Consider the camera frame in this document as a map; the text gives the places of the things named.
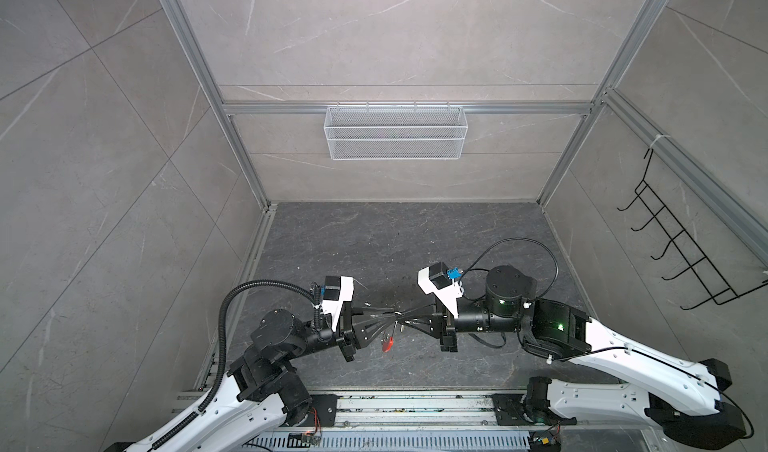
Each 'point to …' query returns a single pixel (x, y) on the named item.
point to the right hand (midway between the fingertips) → (401, 316)
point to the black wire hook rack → (721, 291)
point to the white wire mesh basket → (396, 133)
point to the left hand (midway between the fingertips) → (393, 312)
